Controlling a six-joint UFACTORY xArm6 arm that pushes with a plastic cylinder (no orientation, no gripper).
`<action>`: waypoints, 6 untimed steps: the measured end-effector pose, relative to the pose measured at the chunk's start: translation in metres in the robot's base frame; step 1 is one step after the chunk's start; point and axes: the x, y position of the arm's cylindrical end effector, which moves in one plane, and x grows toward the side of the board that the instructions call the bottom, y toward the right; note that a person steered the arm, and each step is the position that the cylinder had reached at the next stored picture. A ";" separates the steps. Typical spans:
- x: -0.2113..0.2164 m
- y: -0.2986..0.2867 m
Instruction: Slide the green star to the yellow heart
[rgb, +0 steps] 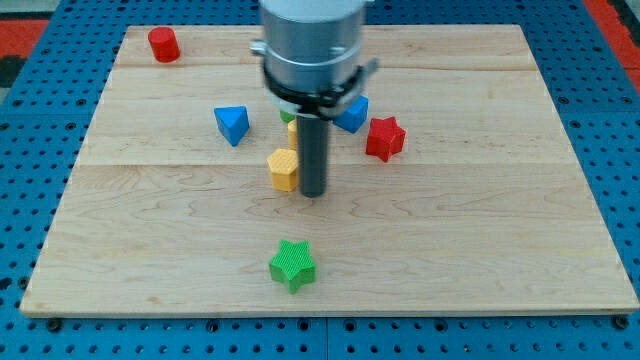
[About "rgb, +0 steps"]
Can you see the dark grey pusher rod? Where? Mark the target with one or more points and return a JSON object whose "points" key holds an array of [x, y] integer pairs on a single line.
{"points": [[312, 146]]}

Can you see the yellow heart block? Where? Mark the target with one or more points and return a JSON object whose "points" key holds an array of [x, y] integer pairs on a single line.
{"points": [[292, 134]]}

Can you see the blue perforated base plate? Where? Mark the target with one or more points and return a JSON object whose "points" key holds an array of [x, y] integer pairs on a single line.
{"points": [[48, 109]]}

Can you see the green block behind rod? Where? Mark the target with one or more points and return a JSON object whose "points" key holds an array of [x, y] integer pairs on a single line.
{"points": [[286, 117]]}

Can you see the red cylinder block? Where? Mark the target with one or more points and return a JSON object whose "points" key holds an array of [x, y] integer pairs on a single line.
{"points": [[163, 43]]}

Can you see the blue triangle block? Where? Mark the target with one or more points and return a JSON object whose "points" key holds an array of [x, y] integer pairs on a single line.
{"points": [[233, 123]]}

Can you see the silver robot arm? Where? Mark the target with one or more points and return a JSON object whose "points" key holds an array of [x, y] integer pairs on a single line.
{"points": [[310, 61]]}

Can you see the blue cube block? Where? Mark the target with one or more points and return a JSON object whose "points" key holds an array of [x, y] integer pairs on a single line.
{"points": [[354, 116]]}

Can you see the wooden board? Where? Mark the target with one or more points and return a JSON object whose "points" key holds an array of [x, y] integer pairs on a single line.
{"points": [[485, 212]]}

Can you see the red star block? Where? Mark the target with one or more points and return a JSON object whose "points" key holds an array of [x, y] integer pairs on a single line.
{"points": [[385, 138]]}

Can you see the green star block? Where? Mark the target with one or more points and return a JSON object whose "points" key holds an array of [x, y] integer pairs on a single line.
{"points": [[293, 265]]}

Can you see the yellow hexagon block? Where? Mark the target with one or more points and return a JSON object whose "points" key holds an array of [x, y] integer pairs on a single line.
{"points": [[283, 168]]}

